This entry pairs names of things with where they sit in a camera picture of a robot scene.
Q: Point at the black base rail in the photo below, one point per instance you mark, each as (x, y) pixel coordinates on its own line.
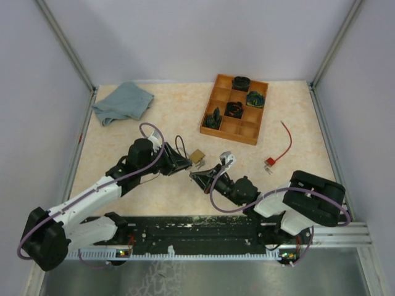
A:
(265, 231)

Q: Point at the brass padlock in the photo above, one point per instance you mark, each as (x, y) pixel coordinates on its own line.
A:
(197, 156)

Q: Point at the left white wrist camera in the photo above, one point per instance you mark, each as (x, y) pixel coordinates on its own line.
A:
(156, 140)

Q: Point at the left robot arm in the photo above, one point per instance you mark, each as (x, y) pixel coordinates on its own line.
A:
(50, 235)

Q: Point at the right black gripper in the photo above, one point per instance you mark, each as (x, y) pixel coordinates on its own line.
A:
(203, 178)

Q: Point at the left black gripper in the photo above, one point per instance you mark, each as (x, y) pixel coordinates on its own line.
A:
(174, 161)

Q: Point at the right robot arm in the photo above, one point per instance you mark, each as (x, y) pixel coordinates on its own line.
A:
(305, 201)

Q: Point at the white toothed cable duct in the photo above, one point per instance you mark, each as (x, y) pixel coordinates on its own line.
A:
(172, 253)

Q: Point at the black cable lock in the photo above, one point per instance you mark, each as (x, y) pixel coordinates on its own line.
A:
(180, 146)

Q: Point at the red cable lock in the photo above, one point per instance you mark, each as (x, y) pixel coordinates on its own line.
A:
(283, 149)

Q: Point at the blue folded cloth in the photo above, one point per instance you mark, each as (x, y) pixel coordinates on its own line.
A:
(127, 101)

